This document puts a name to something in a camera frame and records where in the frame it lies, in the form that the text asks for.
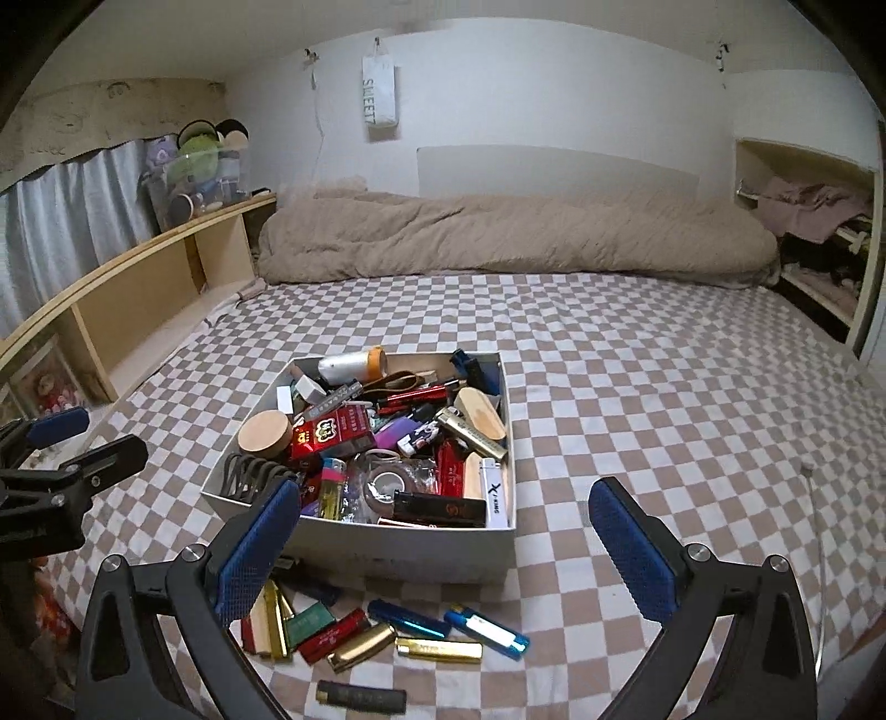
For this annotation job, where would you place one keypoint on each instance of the green box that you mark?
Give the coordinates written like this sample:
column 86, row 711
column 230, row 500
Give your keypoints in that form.
column 311, row 626

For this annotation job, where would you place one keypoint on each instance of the white cardboard box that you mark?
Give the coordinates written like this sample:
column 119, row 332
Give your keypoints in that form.
column 415, row 550

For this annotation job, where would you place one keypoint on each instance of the beige comforter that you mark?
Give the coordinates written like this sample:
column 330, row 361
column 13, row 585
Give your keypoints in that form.
column 484, row 235

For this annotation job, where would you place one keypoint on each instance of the round wooden lid jar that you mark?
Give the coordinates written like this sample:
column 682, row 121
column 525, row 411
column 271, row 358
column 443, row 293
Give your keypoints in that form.
column 266, row 433

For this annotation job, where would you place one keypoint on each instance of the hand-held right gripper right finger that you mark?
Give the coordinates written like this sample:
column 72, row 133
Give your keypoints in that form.
column 633, row 554

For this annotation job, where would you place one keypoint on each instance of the framed photo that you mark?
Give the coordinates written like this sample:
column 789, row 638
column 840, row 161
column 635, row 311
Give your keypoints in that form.
column 45, row 388

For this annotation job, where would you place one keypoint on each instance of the checkered bed sheet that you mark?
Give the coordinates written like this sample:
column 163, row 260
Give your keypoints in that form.
column 623, row 388

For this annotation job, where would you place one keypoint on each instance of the engraved gold metal lighter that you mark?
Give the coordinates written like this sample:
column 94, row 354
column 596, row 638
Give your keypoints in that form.
column 471, row 433

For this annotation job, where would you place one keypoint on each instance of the wooden headboard shelf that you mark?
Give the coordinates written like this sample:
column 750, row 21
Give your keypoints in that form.
column 138, row 291

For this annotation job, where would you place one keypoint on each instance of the oval wooden brush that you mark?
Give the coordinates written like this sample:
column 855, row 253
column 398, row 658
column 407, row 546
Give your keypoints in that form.
column 479, row 407

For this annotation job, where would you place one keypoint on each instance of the white wall cabinet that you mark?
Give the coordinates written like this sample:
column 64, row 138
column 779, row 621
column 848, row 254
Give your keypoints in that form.
column 869, row 277

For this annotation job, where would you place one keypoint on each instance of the slim gold lighter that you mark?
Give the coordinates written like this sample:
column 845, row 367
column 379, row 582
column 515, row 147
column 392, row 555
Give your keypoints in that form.
column 275, row 623

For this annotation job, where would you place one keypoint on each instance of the rectangular gold lighter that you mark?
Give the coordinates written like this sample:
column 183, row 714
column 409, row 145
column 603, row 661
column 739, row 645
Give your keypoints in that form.
column 439, row 651

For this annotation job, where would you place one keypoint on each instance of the clear plastic container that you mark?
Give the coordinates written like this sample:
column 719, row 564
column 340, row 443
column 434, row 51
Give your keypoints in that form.
column 197, row 176

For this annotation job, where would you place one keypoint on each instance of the grey curtain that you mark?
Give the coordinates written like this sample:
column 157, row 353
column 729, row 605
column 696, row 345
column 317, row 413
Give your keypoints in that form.
column 55, row 221

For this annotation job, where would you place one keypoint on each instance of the pink clothes pile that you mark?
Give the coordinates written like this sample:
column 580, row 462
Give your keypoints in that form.
column 817, row 208

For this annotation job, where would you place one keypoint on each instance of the white printed lighter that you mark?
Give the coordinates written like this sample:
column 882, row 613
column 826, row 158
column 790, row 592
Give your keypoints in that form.
column 497, row 498

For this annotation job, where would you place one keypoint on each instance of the small white cube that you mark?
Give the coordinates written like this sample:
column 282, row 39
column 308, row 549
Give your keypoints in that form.
column 284, row 399

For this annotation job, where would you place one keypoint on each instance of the black lighter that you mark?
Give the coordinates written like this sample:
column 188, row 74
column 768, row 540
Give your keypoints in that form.
column 363, row 697

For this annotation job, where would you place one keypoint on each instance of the metallic blue lighter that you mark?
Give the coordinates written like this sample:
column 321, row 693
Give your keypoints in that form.
column 408, row 618

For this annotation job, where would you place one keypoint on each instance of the red printed package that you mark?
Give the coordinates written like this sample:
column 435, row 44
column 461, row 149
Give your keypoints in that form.
column 45, row 613

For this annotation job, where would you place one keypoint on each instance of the white tube orange cap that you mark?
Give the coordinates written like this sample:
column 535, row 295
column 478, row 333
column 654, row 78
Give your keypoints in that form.
column 346, row 367

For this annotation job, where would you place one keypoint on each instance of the beige patterned valance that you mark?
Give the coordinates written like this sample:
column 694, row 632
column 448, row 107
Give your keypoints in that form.
column 104, row 114

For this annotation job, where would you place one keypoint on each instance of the rounded gold lighter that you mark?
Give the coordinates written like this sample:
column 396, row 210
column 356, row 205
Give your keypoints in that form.
column 360, row 649

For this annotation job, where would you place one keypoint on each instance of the black box red logo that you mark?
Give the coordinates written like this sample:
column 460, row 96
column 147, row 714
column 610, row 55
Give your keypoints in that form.
column 436, row 509

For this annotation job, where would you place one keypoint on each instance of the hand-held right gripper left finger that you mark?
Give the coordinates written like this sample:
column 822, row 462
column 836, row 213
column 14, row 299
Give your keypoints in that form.
column 253, row 554

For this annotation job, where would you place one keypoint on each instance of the red cigarette pack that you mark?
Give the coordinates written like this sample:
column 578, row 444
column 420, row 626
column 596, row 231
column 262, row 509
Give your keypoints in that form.
column 332, row 433

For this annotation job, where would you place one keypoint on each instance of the hanging white bag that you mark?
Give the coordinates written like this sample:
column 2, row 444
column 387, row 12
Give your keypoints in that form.
column 379, row 90

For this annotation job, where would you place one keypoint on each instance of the blue clip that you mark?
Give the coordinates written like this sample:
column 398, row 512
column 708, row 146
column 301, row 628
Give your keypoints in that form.
column 465, row 367

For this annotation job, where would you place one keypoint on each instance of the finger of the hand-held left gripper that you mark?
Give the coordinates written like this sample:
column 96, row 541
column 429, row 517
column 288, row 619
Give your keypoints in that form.
column 104, row 462
column 59, row 424

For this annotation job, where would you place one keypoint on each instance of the red lighter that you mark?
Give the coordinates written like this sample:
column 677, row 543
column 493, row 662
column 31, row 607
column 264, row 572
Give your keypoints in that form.
column 336, row 637

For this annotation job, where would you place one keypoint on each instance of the black wavy hair clip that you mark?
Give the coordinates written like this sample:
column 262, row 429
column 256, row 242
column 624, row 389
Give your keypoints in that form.
column 249, row 474

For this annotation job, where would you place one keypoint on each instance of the yellow lighter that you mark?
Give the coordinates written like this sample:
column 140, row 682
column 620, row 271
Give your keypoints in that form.
column 332, row 495

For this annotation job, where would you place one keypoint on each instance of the blue lighter white label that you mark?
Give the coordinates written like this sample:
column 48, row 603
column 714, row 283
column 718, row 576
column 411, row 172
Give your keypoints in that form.
column 484, row 631

